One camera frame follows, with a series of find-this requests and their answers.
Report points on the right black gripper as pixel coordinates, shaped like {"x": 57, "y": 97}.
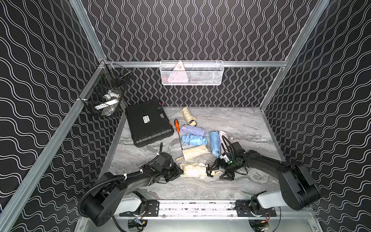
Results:
{"x": 229, "y": 174}

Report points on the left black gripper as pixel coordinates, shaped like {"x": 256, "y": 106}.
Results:
{"x": 174, "y": 170}

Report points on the beige umbrella with wooden handle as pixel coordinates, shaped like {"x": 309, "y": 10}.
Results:
{"x": 197, "y": 170}

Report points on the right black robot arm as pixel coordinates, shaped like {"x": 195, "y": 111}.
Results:
{"x": 297, "y": 187}

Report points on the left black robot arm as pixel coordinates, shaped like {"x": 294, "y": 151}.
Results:
{"x": 101, "y": 201}

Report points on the cream sleeved umbrella front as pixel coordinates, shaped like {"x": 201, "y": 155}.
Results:
{"x": 191, "y": 153}

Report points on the light blue umbrella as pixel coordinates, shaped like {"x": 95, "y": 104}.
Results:
{"x": 215, "y": 143}

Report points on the pink sleeved umbrella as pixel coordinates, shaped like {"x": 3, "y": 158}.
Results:
{"x": 223, "y": 137}

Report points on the light blue crumpled sleeve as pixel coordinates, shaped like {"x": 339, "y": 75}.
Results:
{"x": 194, "y": 140}

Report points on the lavender umbrella sleeve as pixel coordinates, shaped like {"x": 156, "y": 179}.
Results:
{"x": 188, "y": 129}

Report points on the black tool case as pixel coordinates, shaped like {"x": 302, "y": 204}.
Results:
{"x": 148, "y": 123}

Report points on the beige umbrella at back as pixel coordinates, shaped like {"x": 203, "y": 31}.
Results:
{"x": 189, "y": 118}

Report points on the white roll in basket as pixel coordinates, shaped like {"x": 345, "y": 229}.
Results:
{"x": 110, "y": 102}

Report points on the pink triangle card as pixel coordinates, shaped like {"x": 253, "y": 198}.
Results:
{"x": 178, "y": 75}

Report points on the aluminium front rail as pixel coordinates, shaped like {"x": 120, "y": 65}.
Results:
{"x": 203, "y": 209}

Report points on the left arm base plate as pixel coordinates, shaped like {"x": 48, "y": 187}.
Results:
{"x": 147, "y": 208}

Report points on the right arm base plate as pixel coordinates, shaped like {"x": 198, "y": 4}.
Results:
{"x": 247, "y": 208}

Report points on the orange handled screwdriver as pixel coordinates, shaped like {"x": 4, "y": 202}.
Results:
{"x": 178, "y": 131}

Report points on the white wire basket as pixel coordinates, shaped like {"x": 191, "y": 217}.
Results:
{"x": 200, "y": 73}

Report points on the black wire basket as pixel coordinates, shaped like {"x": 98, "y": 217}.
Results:
{"x": 112, "y": 77}

